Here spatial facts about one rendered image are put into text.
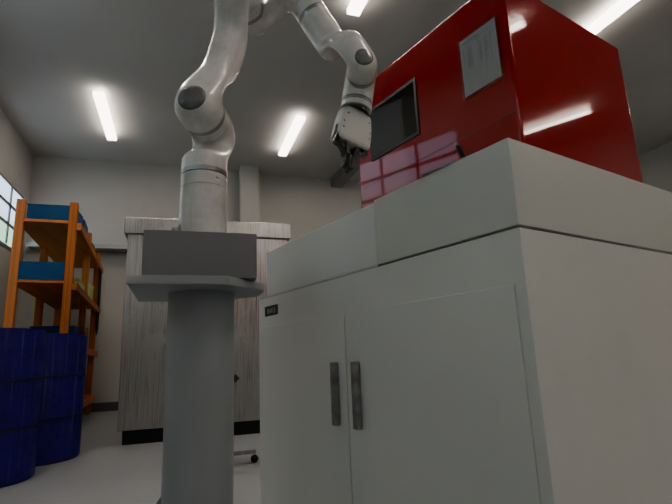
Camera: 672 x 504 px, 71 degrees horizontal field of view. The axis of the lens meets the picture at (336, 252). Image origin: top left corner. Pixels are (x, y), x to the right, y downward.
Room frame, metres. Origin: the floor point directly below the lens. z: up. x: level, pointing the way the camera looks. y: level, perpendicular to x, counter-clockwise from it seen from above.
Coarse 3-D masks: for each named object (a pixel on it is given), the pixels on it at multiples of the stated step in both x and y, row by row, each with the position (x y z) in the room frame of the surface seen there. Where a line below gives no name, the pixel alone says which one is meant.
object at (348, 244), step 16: (368, 208) 1.01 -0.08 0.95; (336, 224) 1.12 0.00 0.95; (352, 224) 1.06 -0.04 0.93; (368, 224) 1.01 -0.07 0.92; (304, 240) 1.25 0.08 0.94; (320, 240) 1.18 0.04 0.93; (336, 240) 1.12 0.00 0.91; (352, 240) 1.07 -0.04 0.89; (368, 240) 1.02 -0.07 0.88; (272, 256) 1.42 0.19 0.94; (288, 256) 1.33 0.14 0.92; (304, 256) 1.25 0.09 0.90; (320, 256) 1.18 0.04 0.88; (336, 256) 1.12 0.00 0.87; (352, 256) 1.07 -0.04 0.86; (368, 256) 1.02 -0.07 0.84; (272, 272) 1.42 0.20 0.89; (288, 272) 1.33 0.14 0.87; (304, 272) 1.25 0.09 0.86; (320, 272) 1.19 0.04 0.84; (336, 272) 1.13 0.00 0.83; (272, 288) 1.42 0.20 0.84; (288, 288) 1.33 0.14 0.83
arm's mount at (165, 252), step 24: (144, 240) 1.02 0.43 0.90; (168, 240) 1.04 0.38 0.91; (192, 240) 1.06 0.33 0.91; (216, 240) 1.07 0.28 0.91; (240, 240) 1.09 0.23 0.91; (144, 264) 1.02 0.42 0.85; (168, 264) 1.04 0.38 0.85; (192, 264) 1.06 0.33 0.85; (216, 264) 1.07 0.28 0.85; (240, 264) 1.09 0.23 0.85
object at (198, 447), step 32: (160, 288) 1.06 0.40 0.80; (192, 288) 1.08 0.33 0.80; (224, 288) 1.10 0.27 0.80; (256, 288) 1.15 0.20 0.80; (192, 320) 1.10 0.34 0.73; (224, 320) 1.14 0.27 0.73; (192, 352) 1.10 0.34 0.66; (224, 352) 1.14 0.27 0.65; (192, 384) 1.10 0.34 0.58; (224, 384) 1.14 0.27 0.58; (192, 416) 1.10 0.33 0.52; (224, 416) 1.14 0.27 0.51; (192, 448) 1.10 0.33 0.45; (224, 448) 1.14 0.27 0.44; (192, 480) 1.10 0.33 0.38; (224, 480) 1.14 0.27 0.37
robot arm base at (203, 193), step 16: (192, 176) 1.13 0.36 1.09; (208, 176) 1.13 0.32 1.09; (224, 176) 1.17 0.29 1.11; (192, 192) 1.13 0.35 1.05; (208, 192) 1.13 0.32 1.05; (224, 192) 1.17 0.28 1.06; (192, 208) 1.12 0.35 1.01; (208, 208) 1.13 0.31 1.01; (224, 208) 1.17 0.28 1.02; (192, 224) 1.12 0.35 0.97; (208, 224) 1.13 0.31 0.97; (224, 224) 1.17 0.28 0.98
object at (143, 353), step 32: (128, 224) 3.97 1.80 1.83; (160, 224) 4.05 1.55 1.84; (256, 224) 4.31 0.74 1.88; (288, 224) 4.40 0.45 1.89; (128, 256) 3.99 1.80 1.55; (128, 288) 4.00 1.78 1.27; (128, 320) 4.00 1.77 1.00; (160, 320) 4.08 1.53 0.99; (256, 320) 4.33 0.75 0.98; (128, 352) 4.01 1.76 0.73; (160, 352) 4.08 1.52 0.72; (256, 352) 4.33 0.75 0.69; (128, 384) 4.01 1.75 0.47; (160, 384) 4.09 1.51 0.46; (256, 384) 4.33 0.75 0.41; (128, 416) 4.01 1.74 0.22; (160, 416) 4.09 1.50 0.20; (256, 416) 4.33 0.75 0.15
